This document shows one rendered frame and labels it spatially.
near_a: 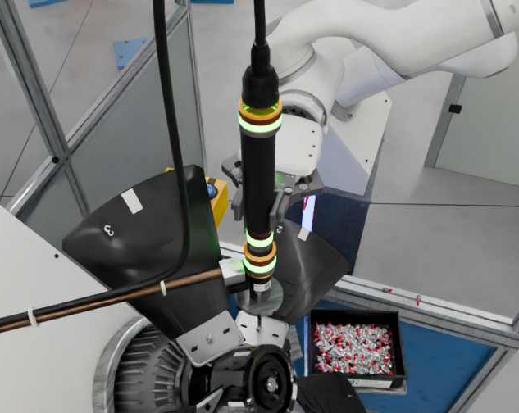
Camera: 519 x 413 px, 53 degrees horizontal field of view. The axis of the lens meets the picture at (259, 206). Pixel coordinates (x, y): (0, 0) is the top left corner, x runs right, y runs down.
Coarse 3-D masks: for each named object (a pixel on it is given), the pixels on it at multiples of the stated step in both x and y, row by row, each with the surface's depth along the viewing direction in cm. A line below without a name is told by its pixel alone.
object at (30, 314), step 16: (160, 0) 41; (256, 0) 43; (160, 16) 42; (256, 16) 44; (160, 32) 43; (256, 32) 46; (160, 48) 44; (160, 64) 45; (176, 128) 50; (176, 144) 52; (176, 160) 53; (176, 176) 55; (128, 288) 68; (64, 304) 66; (80, 304) 67; (0, 320) 65; (16, 320) 65; (32, 320) 65
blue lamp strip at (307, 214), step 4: (312, 196) 111; (308, 200) 112; (312, 200) 112; (308, 204) 113; (312, 204) 113; (308, 208) 114; (312, 208) 114; (304, 212) 115; (308, 212) 115; (312, 212) 115; (304, 216) 116; (308, 216) 116; (304, 220) 118; (308, 220) 117; (304, 224) 118; (308, 224) 118; (308, 228) 119
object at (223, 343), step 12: (228, 312) 79; (204, 324) 79; (216, 324) 80; (228, 324) 80; (180, 336) 79; (192, 336) 80; (204, 336) 80; (216, 336) 80; (228, 336) 80; (240, 336) 80; (204, 348) 80; (216, 348) 80; (228, 348) 81; (192, 360) 80; (204, 360) 81
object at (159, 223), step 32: (160, 192) 75; (192, 192) 77; (96, 224) 72; (128, 224) 74; (160, 224) 75; (192, 224) 77; (96, 256) 73; (128, 256) 74; (160, 256) 75; (192, 256) 77; (192, 288) 77; (224, 288) 78; (160, 320) 78; (192, 320) 78
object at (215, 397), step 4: (220, 388) 75; (216, 392) 74; (220, 392) 75; (212, 396) 73; (216, 396) 75; (220, 396) 76; (204, 400) 72; (208, 400) 73; (212, 400) 75; (216, 400) 76; (200, 404) 71; (204, 404) 73; (212, 404) 76; (216, 404) 77; (200, 408) 72; (204, 408) 74; (212, 408) 77; (196, 412) 72; (200, 412) 74; (204, 412) 75; (208, 412) 77
